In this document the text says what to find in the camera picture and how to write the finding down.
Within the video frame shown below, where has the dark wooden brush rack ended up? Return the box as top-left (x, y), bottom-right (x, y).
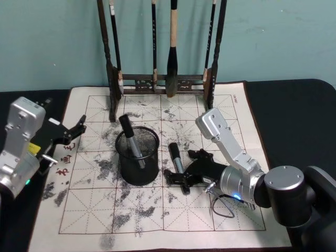
top-left (96, 0), bottom-right (228, 123)

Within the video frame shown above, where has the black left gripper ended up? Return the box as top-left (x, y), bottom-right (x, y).
top-left (28, 97), bottom-right (88, 176)

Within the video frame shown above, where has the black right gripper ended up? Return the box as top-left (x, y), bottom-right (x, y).
top-left (163, 148), bottom-right (229, 187)

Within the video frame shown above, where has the cream gridded calligraphy mat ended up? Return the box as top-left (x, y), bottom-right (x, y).
top-left (27, 80), bottom-right (293, 252)

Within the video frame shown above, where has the thin black white-tipped brush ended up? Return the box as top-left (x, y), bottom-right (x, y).
top-left (108, 0), bottom-right (124, 93)

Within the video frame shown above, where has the black table cloth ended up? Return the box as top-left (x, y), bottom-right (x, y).
top-left (0, 78), bottom-right (336, 252)

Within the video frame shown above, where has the large tan-handled calligraphy brush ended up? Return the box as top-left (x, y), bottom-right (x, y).
top-left (164, 0), bottom-right (180, 98)

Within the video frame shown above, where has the thin black calligraphy brush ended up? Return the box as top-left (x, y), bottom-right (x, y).
top-left (203, 0), bottom-right (217, 82)
top-left (150, 0), bottom-right (159, 90)

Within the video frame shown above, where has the black grey marker pen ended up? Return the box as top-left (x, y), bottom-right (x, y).
top-left (168, 142), bottom-right (191, 195)
top-left (118, 114), bottom-right (146, 170)

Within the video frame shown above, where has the black mesh pen cup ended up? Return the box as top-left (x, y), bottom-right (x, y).
top-left (114, 126), bottom-right (160, 187)

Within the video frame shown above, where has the thin dark gripper cable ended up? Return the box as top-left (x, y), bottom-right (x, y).
top-left (204, 181), bottom-right (235, 218)

